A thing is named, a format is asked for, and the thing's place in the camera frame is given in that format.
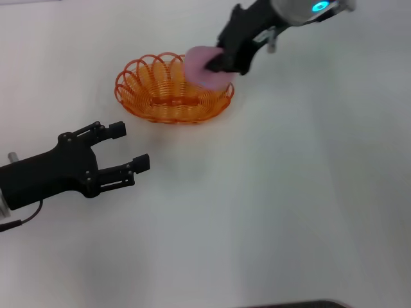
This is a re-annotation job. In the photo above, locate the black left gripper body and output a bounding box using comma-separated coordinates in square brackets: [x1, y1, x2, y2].
[0, 130, 101, 212]

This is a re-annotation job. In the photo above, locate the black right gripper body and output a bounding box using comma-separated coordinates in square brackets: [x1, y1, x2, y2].
[216, 0, 286, 76]

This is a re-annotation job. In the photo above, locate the pink peach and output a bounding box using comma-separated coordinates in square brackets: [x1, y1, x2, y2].
[184, 46, 237, 91]

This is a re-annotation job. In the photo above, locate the orange plastic wire basket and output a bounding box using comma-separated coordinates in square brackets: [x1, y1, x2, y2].
[114, 51, 236, 124]

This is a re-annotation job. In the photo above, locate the dark rounded robot base edge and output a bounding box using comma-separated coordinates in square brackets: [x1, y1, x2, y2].
[249, 299, 349, 308]

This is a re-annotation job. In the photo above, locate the right gripper cable with plug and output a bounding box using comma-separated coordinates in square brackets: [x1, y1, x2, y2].
[254, 26, 279, 54]

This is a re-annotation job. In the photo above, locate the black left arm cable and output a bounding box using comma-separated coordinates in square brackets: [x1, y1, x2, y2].
[0, 200, 44, 233]

